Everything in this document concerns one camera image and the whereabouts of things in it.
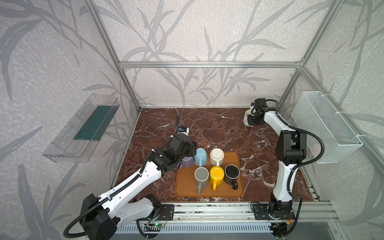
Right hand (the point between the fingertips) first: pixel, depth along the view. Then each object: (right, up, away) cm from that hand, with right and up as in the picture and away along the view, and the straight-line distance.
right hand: (252, 116), depth 102 cm
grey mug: (-35, -32, -28) cm, 55 cm away
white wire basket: (+18, +1, -33) cm, 37 cm away
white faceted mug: (-4, +3, -1) cm, 5 cm away
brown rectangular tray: (-44, -39, -22) cm, 63 cm away
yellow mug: (-28, -31, -27) cm, 50 cm away
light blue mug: (-36, -23, -19) cm, 47 cm away
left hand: (-38, -13, -25) cm, 48 cm away
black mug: (-19, -30, -25) cm, 44 cm away
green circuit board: (-57, -53, -32) cm, 84 cm away
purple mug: (-44, -26, -18) cm, 54 cm away
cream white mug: (-27, -24, -17) cm, 40 cm away
